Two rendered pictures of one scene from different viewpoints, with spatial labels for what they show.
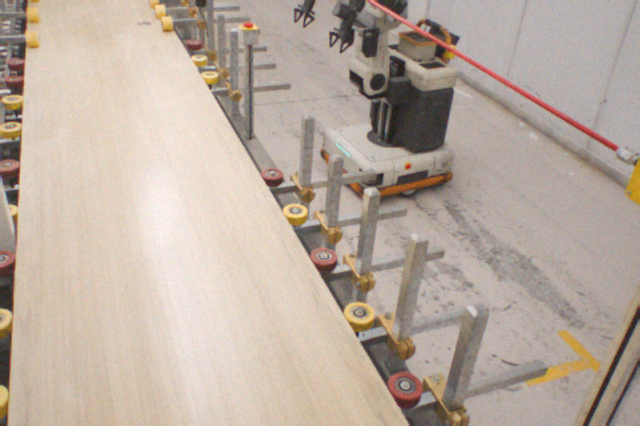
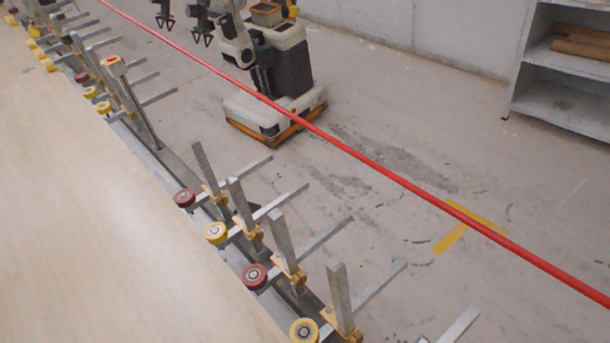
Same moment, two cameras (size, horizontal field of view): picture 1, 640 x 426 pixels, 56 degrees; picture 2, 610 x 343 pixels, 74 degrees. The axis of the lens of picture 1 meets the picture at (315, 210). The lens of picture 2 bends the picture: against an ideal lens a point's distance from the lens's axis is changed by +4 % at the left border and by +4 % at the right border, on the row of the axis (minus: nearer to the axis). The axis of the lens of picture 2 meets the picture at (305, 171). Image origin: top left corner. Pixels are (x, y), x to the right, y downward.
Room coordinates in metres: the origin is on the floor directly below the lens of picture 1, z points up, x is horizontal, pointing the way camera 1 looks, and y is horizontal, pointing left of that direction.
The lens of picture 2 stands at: (0.64, -0.15, 1.94)
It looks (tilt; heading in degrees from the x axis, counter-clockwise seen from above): 42 degrees down; 351
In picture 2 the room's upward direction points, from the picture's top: 12 degrees counter-clockwise
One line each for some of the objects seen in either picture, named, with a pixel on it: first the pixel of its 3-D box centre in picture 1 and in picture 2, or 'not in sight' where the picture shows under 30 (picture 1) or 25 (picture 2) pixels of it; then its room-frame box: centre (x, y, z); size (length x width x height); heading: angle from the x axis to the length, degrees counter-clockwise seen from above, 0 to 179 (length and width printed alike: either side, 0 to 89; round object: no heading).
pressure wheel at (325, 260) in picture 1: (322, 269); (257, 283); (1.38, -0.03, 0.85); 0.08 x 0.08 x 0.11
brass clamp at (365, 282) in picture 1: (358, 272); (289, 269); (1.41, -0.14, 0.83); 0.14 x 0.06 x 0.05; 23
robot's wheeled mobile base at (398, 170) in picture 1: (386, 154); (274, 104); (3.49, -0.44, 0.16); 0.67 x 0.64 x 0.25; 119
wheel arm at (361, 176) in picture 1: (322, 182); (231, 181); (1.92, -0.02, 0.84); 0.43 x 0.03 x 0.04; 113
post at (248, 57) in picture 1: (248, 92); (141, 113); (2.53, 0.33, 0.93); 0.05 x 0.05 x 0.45; 23
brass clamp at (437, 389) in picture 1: (445, 402); not in sight; (0.95, -0.34, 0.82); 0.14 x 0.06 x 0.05; 23
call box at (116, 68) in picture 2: (248, 35); (115, 67); (2.53, 0.34, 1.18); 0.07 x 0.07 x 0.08; 23
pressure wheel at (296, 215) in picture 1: (294, 223); (219, 239); (1.61, 0.06, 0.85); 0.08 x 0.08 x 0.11
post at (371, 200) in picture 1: (364, 259); (289, 261); (1.39, -0.15, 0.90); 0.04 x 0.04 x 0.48; 23
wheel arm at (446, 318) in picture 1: (419, 325); (358, 303); (1.23, -0.31, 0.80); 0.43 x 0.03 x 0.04; 113
